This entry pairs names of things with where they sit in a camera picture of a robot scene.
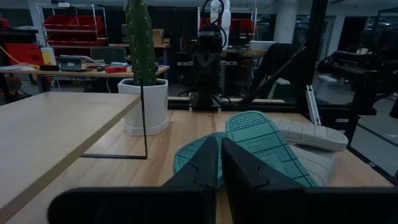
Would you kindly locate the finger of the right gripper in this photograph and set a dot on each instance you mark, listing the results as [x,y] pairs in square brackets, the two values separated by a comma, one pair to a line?
[211,67]
[203,67]

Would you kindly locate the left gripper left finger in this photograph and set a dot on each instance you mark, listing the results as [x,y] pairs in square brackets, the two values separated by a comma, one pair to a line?
[140,205]

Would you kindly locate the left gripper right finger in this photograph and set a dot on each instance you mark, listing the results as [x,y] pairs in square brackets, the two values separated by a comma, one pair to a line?
[280,205]

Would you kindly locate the grey rubber slide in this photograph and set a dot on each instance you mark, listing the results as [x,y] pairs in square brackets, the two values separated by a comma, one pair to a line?
[311,133]
[317,161]

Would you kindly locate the teal rubber slide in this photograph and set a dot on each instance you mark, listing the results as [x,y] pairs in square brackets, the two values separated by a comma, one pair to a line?
[186,152]
[264,140]

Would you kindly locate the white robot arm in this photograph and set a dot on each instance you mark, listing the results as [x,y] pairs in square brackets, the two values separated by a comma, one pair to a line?
[226,18]

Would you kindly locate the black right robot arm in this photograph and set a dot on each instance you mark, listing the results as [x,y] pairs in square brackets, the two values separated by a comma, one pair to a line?
[205,96]

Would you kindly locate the wooden shelf black legs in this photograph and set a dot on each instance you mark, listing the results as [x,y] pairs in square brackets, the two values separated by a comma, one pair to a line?
[62,124]

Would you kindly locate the cardboard box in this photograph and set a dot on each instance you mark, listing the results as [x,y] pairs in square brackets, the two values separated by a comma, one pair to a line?
[158,36]

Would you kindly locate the white hexagonal plant pot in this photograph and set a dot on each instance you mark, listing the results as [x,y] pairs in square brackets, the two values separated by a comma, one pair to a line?
[146,105]

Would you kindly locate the green cactus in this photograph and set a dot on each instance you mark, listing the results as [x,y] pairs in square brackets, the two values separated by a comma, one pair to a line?
[141,46]

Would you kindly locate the black office chair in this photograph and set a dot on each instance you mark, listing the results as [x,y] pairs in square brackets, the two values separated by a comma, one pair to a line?
[109,54]

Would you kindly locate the silver aluminium bar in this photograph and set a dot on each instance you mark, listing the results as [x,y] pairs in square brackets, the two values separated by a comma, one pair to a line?
[312,105]

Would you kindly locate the long wooden worktable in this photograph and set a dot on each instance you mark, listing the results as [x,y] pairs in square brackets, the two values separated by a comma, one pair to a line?
[77,74]

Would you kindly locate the grey electronic device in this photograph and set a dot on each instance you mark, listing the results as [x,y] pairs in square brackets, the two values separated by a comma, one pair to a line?
[70,63]

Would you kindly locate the black rectangular case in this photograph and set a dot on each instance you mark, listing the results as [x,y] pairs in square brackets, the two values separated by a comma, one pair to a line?
[49,68]

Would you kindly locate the yellowish plastic bottle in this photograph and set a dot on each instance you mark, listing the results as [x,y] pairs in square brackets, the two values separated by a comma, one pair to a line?
[48,56]

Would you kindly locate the red toolbox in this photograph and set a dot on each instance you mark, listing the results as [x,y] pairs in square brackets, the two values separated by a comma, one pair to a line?
[23,53]

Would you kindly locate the red storage bin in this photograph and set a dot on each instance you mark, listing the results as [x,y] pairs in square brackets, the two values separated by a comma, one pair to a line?
[3,23]

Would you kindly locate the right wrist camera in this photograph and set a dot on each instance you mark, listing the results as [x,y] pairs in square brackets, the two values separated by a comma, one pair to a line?
[210,40]

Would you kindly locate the black aluminium rig frame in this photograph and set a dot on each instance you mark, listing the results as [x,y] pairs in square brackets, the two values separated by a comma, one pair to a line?
[314,46]

